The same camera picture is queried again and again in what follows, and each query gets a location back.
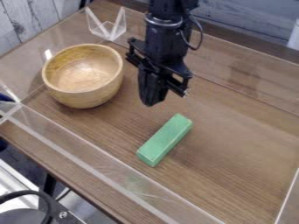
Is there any light wooden bowl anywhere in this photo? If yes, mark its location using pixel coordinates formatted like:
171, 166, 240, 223
41, 44, 124, 109

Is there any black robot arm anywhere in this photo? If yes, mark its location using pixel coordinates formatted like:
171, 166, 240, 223
126, 0, 203, 107

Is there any green rectangular block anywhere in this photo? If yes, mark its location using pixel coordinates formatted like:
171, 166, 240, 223
136, 114, 192, 167

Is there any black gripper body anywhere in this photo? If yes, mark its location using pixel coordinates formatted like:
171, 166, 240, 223
126, 14, 192, 97

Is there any blue object at left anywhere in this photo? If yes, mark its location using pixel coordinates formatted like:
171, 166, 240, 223
0, 93, 15, 102

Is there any clear acrylic corner bracket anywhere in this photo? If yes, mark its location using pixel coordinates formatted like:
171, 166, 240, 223
86, 7, 127, 42

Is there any clear acrylic front barrier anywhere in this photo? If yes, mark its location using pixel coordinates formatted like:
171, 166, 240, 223
0, 82, 224, 224

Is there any black table leg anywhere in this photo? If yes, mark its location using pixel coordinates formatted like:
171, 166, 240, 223
43, 174, 57, 196

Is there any white object at right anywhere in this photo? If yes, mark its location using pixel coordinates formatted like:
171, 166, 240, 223
287, 18, 299, 51

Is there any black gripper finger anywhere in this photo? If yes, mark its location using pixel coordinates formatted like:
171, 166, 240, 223
154, 74, 170, 103
138, 66, 159, 107

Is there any grey metal bracket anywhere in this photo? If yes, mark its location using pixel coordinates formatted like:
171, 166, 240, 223
49, 200, 87, 224

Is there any black cable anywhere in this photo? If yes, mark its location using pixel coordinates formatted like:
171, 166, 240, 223
0, 189, 53, 224

